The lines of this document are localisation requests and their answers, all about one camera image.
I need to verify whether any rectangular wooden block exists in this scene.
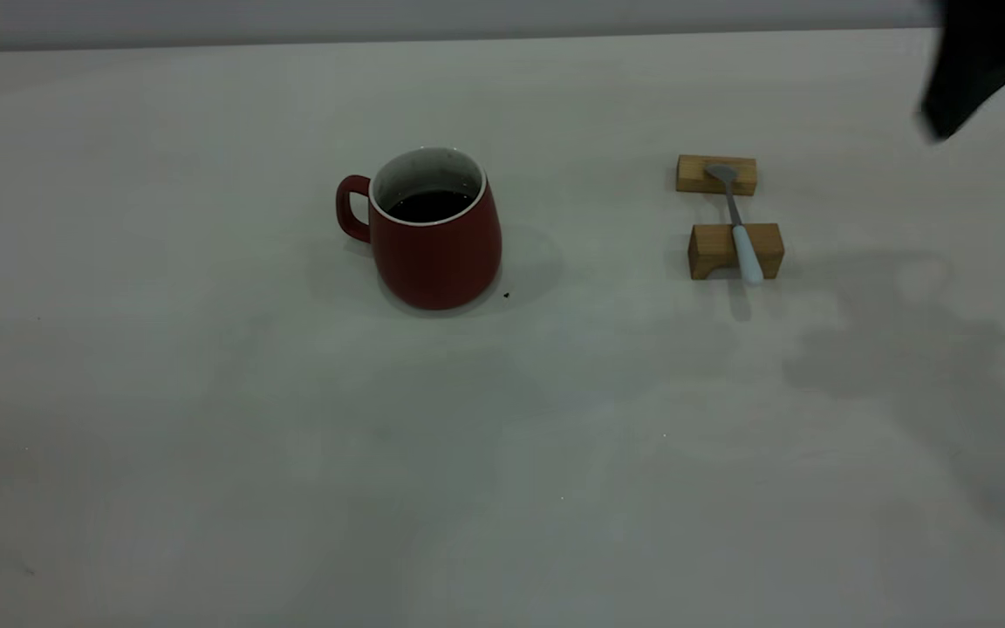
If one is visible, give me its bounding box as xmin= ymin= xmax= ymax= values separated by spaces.
xmin=675 ymin=154 xmax=758 ymax=197

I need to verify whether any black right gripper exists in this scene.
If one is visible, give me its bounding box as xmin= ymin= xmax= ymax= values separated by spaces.
xmin=917 ymin=0 xmax=1005 ymax=142

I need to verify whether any arched wooden block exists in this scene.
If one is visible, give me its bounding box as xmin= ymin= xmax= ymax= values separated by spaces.
xmin=687 ymin=222 xmax=785 ymax=282

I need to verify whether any red ceramic cup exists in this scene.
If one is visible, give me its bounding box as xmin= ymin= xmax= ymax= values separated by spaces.
xmin=335 ymin=146 xmax=503 ymax=311

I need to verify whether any metal spoon with white handle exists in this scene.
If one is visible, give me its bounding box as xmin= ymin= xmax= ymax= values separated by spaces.
xmin=704 ymin=163 xmax=765 ymax=288

